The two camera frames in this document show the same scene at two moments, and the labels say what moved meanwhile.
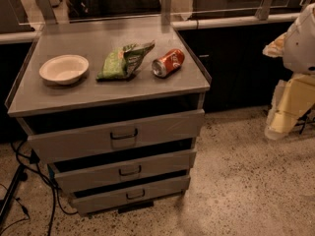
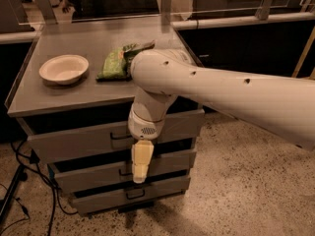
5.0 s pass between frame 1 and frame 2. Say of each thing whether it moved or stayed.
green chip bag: stayed
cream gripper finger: moved
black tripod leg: stayed
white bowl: stayed
